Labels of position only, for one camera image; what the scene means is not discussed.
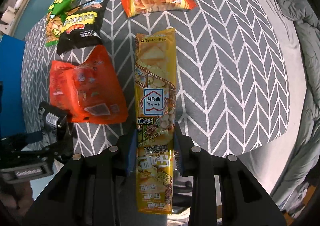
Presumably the blue cardboard box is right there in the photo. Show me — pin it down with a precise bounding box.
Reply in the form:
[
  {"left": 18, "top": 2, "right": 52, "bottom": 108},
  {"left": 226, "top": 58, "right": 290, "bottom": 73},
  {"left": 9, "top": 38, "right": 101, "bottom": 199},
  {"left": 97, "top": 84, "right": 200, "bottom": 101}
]
[{"left": 1, "top": 35, "right": 25, "bottom": 138}]

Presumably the person left hand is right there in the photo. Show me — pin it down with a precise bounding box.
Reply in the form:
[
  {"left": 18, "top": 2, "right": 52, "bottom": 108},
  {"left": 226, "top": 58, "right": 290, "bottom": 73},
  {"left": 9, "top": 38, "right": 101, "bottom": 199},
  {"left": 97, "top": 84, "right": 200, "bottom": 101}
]
[{"left": 1, "top": 181, "right": 34, "bottom": 217}]

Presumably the black chips snack bag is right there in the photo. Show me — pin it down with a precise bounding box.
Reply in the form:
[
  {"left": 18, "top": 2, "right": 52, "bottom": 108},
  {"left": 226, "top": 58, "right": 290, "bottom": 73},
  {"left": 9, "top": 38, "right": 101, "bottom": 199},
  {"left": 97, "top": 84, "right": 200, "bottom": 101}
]
[{"left": 56, "top": 0, "right": 109, "bottom": 55}]

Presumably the white bed sheet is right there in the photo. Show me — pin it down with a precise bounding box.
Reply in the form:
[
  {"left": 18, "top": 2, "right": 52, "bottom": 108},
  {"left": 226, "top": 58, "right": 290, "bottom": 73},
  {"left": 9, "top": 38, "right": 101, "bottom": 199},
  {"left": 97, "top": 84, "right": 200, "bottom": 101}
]
[{"left": 240, "top": 0, "right": 306, "bottom": 195}]

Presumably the grey green duvet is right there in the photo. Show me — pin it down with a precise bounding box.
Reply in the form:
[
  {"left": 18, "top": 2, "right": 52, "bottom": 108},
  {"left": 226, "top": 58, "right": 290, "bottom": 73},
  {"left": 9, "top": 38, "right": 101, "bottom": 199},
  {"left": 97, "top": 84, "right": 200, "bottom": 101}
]
[{"left": 273, "top": 0, "right": 319, "bottom": 210}]

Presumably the long yellow cracker pack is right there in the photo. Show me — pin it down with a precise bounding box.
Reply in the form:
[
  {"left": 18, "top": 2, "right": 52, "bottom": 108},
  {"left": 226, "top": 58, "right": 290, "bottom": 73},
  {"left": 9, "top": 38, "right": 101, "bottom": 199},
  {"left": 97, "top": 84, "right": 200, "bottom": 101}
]
[{"left": 135, "top": 28, "right": 177, "bottom": 215}]

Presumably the grey chevron pattern blanket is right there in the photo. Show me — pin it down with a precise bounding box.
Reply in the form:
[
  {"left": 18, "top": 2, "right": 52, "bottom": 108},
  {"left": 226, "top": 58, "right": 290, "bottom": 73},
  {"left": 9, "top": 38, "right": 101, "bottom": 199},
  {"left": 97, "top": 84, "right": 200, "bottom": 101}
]
[{"left": 20, "top": 0, "right": 291, "bottom": 158}]

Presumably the green snack bag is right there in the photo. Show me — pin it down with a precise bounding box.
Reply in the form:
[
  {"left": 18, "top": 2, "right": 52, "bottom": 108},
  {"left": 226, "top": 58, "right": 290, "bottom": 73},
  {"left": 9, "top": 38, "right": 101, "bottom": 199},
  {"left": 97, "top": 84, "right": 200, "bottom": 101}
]
[{"left": 46, "top": 0, "right": 74, "bottom": 47}]

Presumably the red orange snack bag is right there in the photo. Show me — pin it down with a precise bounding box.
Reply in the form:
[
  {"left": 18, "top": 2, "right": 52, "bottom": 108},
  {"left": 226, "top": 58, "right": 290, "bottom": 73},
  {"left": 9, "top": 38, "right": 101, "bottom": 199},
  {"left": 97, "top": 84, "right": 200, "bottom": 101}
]
[{"left": 49, "top": 45, "right": 129, "bottom": 125}]

